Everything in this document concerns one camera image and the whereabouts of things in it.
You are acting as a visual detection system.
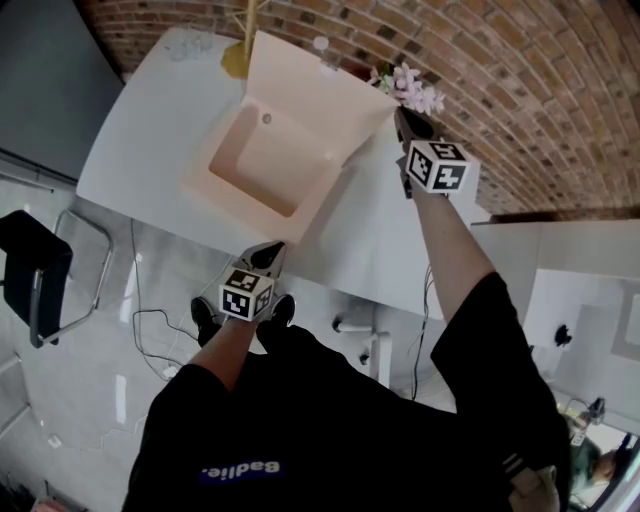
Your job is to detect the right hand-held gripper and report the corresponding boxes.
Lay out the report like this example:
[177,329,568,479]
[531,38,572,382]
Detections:
[394,107,481,200]

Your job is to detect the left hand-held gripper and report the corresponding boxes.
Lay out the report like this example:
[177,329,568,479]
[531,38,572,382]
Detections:
[218,241,288,321]

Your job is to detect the beige pad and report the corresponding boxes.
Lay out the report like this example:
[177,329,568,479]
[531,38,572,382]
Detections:
[180,30,401,246]

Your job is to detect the person's left forearm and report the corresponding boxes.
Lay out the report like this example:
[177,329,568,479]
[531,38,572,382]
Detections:
[189,316,262,395]

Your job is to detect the person's right forearm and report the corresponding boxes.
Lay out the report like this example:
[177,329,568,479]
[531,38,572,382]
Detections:
[409,192,497,326]

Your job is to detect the potted pink flowers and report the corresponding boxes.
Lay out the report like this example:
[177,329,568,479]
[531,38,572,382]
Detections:
[368,62,447,120]

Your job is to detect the person's right black shoe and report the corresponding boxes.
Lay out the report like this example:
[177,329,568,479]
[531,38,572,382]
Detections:
[269,293,298,329]

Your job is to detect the person's black shoe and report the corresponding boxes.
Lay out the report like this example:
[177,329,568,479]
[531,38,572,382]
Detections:
[191,296,222,347]
[269,293,298,329]

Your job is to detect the person's left black shoe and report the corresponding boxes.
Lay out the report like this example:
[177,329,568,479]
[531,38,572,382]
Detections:
[191,296,222,347]

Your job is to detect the person's black trousers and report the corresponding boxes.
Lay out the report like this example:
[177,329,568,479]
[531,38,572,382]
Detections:
[249,322,354,384]

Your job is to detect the white table leg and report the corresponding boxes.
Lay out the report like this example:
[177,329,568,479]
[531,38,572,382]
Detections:
[332,308,397,389]

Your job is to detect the person's black t-shirt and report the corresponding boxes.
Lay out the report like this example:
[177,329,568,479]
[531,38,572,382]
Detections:
[127,272,572,512]

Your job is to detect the clear drinking glass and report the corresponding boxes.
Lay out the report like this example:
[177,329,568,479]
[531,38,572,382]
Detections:
[189,31,215,57]
[167,34,194,64]

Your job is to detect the beige bag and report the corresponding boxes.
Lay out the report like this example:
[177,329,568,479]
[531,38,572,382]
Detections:
[501,452,562,512]

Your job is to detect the black floor cable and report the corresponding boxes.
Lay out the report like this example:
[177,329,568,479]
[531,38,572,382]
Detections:
[129,217,201,372]

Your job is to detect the thin dark hanging cable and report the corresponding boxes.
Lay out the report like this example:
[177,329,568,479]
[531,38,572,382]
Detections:
[407,264,437,401]

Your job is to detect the black metal-frame chair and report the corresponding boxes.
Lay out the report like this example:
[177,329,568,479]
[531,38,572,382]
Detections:
[0,209,114,350]

